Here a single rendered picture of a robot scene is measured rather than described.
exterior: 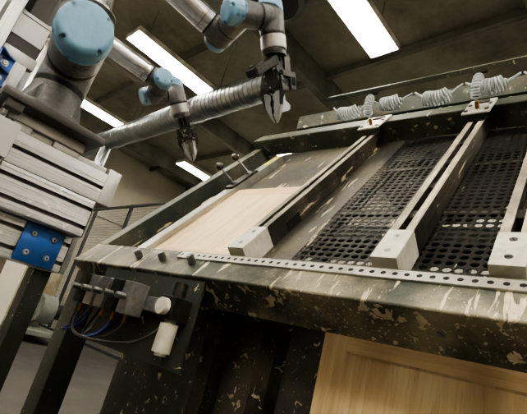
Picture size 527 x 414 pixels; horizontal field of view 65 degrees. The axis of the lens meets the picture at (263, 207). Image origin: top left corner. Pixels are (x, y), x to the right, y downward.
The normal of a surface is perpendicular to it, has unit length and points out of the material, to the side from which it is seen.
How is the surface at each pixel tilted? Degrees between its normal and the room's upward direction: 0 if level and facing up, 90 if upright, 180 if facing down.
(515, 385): 90
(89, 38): 98
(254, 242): 90
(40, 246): 90
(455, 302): 50
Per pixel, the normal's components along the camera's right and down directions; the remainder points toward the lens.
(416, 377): -0.59, -0.40
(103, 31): 0.53, -0.01
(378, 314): -0.57, 0.44
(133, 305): 0.77, -0.01
